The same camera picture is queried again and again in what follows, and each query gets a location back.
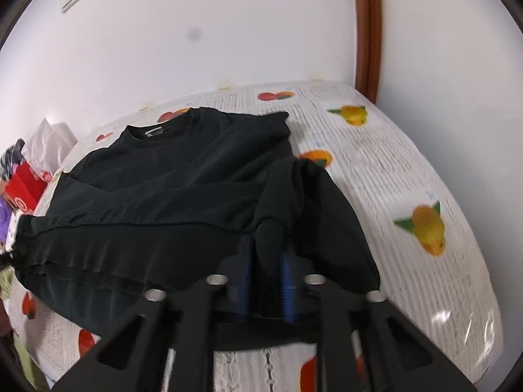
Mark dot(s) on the white patterned cloth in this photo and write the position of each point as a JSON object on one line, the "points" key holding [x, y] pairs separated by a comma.
{"points": [[6, 222]]}

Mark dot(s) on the plaid cloth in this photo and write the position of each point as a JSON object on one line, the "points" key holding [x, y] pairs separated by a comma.
{"points": [[10, 161]]}

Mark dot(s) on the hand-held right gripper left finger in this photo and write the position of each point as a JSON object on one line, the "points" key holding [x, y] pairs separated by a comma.
{"points": [[244, 294]]}

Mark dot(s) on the fruit print tablecloth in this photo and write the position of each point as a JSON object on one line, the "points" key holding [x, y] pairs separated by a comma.
{"points": [[388, 163]]}

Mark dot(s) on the black sweatshirt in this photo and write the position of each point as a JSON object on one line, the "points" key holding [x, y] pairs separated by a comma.
{"points": [[163, 179]]}

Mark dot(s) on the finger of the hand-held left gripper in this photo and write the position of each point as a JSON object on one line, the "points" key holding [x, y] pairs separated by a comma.
{"points": [[18, 250]]}

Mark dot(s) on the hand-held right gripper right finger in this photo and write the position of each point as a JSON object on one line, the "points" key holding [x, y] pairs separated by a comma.
{"points": [[288, 294]]}

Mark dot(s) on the red paper bag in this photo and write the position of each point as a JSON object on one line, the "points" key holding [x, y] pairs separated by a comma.
{"points": [[24, 190]]}

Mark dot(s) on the white plastic bag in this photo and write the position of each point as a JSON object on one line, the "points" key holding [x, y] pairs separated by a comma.
{"points": [[47, 145]]}

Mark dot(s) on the brown wooden door frame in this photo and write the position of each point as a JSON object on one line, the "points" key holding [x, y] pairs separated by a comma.
{"points": [[367, 28]]}

